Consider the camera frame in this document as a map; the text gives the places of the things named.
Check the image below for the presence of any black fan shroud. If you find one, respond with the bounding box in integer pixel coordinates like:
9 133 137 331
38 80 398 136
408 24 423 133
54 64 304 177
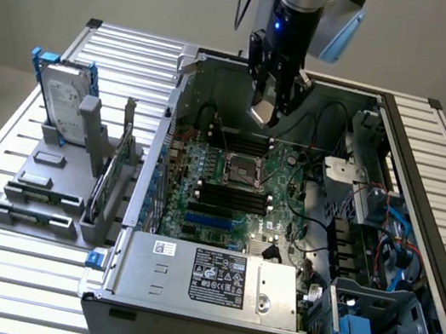
317 213 371 284

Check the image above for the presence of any blue wire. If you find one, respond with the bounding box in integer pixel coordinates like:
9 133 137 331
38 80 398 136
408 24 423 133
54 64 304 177
371 199 426 297

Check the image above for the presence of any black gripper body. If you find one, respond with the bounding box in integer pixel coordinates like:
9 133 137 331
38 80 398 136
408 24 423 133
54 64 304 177
258 0 324 107

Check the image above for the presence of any silver square CPU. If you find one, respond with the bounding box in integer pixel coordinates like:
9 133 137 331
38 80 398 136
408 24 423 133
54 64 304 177
246 97 279 132

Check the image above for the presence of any silver chipset heatsink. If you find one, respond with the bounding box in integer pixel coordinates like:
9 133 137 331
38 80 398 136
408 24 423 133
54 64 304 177
244 237 280 265

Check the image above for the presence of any silver hard disk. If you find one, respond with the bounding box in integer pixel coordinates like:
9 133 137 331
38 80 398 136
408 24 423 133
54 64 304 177
31 60 100 148

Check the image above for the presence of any CPU socket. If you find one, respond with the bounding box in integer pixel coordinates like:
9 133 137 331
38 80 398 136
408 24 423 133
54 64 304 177
218 148 272 193

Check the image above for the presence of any blue case latch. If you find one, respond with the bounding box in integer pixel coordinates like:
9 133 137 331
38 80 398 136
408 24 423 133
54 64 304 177
83 245 109 274

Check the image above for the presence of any green graphics card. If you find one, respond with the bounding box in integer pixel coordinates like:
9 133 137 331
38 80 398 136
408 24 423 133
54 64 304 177
82 93 141 231

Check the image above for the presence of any grey plastic bracket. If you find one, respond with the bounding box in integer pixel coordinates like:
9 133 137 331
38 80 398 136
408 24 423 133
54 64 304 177
317 151 375 194

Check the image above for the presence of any red wire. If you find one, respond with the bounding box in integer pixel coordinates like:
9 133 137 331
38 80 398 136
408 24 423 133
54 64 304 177
397 245 431 282

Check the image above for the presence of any silver power supply unit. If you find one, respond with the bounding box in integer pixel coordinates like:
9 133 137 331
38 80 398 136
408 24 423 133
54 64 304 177
110 227 311 334

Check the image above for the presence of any grey parts rack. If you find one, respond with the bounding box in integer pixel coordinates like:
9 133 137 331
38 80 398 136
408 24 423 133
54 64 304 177
0 80 157 255

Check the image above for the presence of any metal disk cage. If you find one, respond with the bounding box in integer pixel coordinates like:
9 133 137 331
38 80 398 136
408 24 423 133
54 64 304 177
330 106 423 235

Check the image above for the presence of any blue disk carrier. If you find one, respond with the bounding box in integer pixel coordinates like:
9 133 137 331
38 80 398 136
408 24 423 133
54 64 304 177
15 47 106 152

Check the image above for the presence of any blue expansion slot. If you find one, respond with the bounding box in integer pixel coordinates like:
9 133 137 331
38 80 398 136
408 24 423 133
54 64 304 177
183 210 241 232

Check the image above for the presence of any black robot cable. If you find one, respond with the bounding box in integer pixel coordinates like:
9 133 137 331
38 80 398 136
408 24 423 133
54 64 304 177
232 0 279 37

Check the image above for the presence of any blue disk bracket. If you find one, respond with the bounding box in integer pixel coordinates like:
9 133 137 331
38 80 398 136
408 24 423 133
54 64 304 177
333 311 417 334

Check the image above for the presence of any black looped wire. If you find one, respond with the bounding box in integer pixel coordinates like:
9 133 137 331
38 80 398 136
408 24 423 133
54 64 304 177
311 98 355 156

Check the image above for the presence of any thin metal locking lever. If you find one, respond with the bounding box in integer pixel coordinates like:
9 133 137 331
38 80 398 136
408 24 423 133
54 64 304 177
211 118 235 154

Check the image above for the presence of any black expansion slot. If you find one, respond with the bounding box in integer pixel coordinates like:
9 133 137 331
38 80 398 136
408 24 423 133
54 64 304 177
180 222 238 242

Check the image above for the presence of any grey disk bay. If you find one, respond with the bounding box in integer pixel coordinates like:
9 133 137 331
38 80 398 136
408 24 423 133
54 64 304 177
320 274 446 334

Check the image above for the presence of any green motherboard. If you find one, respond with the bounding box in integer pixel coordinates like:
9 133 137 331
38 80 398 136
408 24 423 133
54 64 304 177
149 116 333 279

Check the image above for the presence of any black RAM slot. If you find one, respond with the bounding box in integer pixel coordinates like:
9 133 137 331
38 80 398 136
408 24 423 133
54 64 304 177
207 137 275 160
208 130 276 153
197 177 275 202
196 184 275 208
195 189 274 213
194 195 274 219

